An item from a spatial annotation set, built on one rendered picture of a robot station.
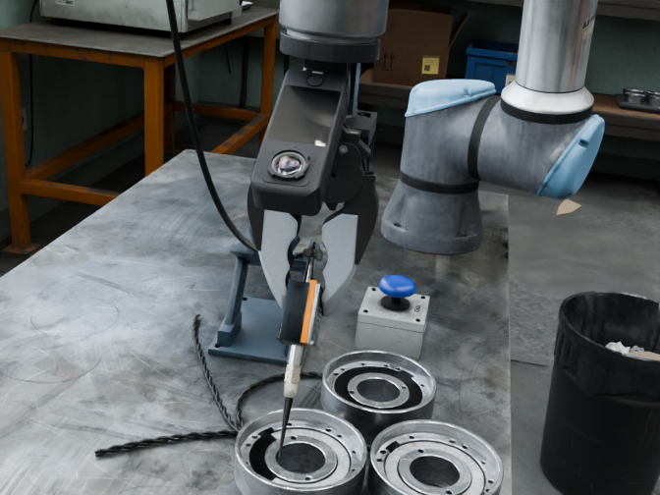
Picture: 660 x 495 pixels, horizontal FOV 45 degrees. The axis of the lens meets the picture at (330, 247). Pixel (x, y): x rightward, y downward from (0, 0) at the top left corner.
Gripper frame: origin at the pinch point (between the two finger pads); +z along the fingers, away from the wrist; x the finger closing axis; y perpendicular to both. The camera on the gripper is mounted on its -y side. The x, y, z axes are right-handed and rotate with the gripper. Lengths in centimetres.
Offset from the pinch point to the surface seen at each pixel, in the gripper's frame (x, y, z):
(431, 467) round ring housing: -11.7, -0.3, 13.3
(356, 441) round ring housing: -5.3, -0.8, 11.7
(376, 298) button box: -4.4, 23.7, 10.5
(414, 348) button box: -9.3, 19.2, 13.4
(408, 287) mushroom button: -7.7, 21.7, 7.7
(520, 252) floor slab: -50, 256, 94
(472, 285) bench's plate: -15.8, 40.6, 15.0
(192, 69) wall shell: 137, 396, 63
